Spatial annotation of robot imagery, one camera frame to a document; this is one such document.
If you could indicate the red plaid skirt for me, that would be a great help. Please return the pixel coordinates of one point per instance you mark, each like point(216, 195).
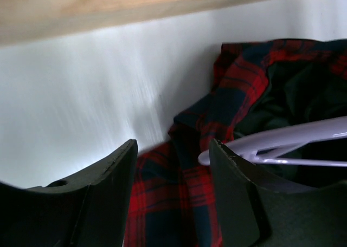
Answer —
point(172, 201)

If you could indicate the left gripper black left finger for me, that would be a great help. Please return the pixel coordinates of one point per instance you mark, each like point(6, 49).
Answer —
point(87, 208)

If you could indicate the wooden clothes rack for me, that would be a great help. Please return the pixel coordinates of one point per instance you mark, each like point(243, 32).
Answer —
point(27, 20)

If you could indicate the purple plastic hanger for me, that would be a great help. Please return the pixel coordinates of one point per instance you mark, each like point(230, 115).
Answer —
point(268, 147)

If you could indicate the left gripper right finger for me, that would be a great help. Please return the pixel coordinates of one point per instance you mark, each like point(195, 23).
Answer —
point(258, 208)

